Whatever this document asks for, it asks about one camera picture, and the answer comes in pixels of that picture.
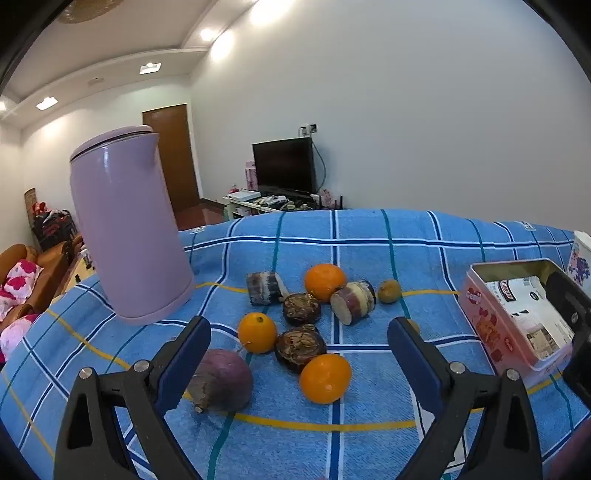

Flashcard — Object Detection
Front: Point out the brown wooden door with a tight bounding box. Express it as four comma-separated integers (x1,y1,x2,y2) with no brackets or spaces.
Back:
142,104,200,214

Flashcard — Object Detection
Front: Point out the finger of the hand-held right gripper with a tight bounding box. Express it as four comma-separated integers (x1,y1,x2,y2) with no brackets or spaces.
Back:
545,270,591,409

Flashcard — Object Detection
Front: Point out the orange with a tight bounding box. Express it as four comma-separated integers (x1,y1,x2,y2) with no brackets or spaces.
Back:
304,263,347,302
238,312,278,354
298,353,352,405

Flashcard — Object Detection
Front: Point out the dark brown round fruit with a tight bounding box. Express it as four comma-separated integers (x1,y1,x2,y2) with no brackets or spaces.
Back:
282,292,322,326
274,325,328,374

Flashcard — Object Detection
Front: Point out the round ceiling lamp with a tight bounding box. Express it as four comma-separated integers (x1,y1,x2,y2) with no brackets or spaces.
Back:
58,0,125,24

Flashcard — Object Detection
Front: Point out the pink tin box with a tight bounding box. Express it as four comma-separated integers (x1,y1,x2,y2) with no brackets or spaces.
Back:
458,258,583,388

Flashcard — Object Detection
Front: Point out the television cable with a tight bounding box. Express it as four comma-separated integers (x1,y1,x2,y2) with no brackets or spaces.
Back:
311,136,327,192

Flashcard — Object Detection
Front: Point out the white television stand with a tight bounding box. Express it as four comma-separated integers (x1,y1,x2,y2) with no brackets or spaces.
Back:
223,189,345,220

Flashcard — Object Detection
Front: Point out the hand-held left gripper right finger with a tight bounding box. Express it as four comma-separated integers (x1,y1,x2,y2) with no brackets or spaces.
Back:
387,316,543,480

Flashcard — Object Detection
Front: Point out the black television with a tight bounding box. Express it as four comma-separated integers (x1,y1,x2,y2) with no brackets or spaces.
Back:
252,137,317,195

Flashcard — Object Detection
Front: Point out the orange leather sofa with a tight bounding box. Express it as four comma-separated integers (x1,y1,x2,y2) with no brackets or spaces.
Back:
0,233,85,365

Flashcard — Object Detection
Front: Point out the wooden coffee table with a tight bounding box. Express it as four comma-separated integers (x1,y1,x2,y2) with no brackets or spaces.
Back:
60,249,99,296

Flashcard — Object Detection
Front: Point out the white floral cup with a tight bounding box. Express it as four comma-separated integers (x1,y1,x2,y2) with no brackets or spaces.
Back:
566,231,591,294

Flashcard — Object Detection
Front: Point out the purple kettle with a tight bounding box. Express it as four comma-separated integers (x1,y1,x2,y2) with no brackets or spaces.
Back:
69,124,195,326

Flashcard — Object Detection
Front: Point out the pink floral pillow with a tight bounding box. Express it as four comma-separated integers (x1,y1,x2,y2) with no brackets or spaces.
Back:
0,291,25,320
4,260,38,303
0,314,40,363

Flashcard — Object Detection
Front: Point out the blue plaid blanket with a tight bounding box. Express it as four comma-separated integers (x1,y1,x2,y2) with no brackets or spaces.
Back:
0,209,591,480

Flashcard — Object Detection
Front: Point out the red and black clothes pile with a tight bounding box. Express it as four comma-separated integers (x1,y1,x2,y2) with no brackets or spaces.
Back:
30,200,77,252

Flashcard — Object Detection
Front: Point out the purple sweet potato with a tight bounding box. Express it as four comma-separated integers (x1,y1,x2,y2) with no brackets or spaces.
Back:
187,349,254,414

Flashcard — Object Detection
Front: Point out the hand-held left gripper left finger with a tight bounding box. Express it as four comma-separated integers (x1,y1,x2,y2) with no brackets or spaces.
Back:
53,316,212,480

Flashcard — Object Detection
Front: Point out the white printed packet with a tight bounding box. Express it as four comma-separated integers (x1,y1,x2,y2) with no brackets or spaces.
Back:
484,275,574,361

